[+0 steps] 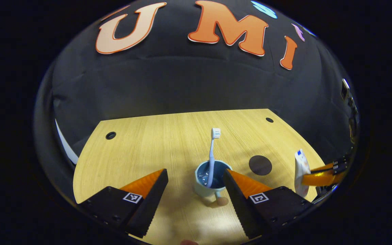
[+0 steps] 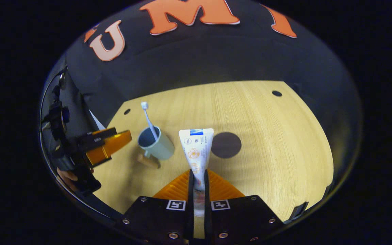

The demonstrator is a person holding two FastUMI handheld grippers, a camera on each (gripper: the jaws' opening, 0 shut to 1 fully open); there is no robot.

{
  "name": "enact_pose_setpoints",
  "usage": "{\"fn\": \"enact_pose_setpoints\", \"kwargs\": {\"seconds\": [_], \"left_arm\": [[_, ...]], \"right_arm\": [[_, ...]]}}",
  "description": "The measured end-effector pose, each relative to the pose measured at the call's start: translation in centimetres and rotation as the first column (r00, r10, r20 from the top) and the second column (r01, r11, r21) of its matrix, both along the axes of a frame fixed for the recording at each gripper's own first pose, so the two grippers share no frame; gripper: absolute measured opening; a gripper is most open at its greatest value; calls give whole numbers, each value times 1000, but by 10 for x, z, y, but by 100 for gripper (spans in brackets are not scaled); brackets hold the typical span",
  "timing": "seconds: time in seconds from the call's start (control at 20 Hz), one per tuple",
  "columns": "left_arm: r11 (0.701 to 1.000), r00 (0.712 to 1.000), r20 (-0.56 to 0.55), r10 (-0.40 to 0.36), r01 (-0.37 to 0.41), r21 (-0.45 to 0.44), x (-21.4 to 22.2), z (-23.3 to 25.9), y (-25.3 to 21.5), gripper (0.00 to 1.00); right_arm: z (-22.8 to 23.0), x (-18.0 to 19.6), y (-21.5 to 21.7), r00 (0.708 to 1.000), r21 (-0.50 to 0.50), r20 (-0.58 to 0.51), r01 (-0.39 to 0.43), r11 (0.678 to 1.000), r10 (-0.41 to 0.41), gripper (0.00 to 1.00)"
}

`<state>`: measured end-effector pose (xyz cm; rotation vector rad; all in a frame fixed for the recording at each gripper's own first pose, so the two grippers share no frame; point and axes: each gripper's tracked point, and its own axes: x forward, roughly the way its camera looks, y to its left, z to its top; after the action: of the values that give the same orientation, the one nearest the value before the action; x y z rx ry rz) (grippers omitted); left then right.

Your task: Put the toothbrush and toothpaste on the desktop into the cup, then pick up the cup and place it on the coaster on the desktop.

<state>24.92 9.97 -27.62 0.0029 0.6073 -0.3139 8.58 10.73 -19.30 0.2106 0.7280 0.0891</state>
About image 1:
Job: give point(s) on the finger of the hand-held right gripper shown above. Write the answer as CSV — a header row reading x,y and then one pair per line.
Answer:
x,y
322,178
323,166

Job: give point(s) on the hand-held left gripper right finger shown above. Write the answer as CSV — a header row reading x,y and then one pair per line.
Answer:
x,y
240,204

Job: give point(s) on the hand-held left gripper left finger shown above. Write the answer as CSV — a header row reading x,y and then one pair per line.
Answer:
x,y
150,204

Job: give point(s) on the white toothpaste tube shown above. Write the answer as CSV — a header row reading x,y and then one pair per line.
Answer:
x,y
300,166

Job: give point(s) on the dark brown round coaster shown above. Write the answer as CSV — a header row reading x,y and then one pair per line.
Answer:
x,y
260,165

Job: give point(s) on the white toothbrush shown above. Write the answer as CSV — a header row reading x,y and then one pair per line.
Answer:
x,y
211,153

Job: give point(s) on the wooden desktop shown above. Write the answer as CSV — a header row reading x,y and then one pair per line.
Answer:
x,y
148,149

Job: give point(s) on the white panel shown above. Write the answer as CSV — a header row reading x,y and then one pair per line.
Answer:
x,y
65,143

